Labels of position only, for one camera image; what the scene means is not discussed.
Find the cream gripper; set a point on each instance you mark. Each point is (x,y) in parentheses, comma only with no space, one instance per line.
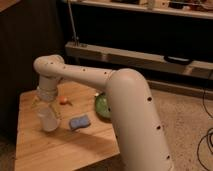
(47,91)

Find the orange pepper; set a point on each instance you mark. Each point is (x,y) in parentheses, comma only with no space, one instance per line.
(64,101)

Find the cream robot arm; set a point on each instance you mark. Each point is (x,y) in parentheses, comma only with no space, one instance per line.
(139,132)

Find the green ceramic bowl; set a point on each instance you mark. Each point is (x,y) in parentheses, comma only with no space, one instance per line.
(101,106)

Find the white paper cup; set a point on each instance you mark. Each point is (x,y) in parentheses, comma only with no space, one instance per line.
(49,121)

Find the blue sponge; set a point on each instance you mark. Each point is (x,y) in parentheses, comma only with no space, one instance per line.
(79,122)

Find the wooden table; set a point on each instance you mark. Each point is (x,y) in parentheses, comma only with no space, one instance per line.
(63,149)

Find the metal pole stand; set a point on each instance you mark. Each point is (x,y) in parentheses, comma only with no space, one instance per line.
(75,37)

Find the long wooden shelf beam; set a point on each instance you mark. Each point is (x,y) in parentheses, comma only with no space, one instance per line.
(137,59)

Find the upper shelf with items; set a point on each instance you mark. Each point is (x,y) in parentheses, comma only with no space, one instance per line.
(147,6)

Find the black handle on beam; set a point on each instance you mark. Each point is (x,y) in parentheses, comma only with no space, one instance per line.
(178,60)

